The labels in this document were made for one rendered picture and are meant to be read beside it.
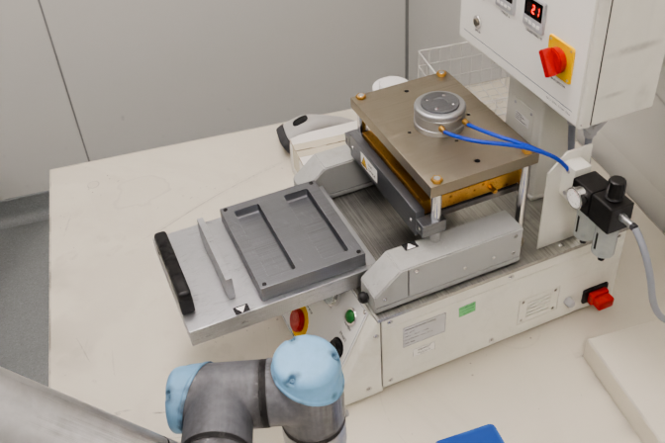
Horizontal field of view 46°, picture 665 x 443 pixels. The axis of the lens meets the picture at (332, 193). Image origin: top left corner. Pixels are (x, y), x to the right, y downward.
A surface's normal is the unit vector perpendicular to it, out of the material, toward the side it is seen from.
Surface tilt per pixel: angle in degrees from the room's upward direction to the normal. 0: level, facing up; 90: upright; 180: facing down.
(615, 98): 90
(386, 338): 90
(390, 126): 0
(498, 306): 90
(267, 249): 0
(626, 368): 0
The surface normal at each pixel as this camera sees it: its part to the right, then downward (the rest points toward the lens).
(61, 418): 0.65, -0.44
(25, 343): -0.06, -0.78
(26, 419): 0.60, -0.26
